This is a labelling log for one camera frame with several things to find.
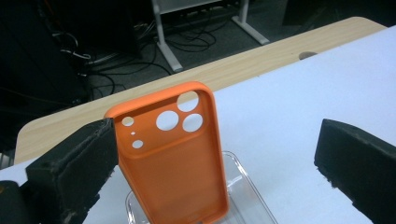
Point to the clear plastic tray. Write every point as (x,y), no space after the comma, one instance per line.
(246,193)

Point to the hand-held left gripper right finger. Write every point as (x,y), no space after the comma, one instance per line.
(361,161)

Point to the white metal table frame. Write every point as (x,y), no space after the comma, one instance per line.
(165,46)

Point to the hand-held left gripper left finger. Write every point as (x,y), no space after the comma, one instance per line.
(71,171)

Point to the orange phone case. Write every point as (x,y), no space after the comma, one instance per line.
(177,177)

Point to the white board sheet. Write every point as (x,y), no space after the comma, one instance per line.
(280,109)

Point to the light wooden table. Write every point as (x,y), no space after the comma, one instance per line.
(233,65)

